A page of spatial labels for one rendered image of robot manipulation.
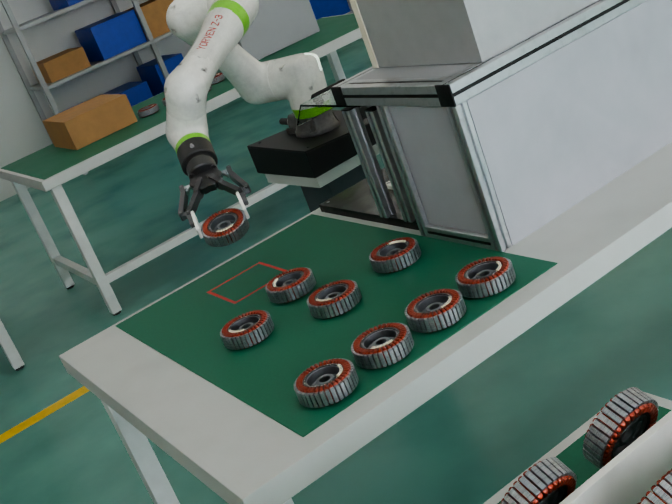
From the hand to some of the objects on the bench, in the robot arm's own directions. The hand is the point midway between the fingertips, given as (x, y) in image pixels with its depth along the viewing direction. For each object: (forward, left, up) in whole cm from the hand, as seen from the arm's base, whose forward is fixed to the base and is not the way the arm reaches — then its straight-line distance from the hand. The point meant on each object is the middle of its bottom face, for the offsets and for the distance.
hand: (221, 219), depth 231 cm
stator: (+38, +20, -14) cm, 45 cm away
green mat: (+28, +1, -16) cm, 32 cm away
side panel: (+47, +32, -13) cm, 58 cm away
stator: (+29, -16, -17) cm, 37 cm away
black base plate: (+10, +66, -12) cm, 68 cm away
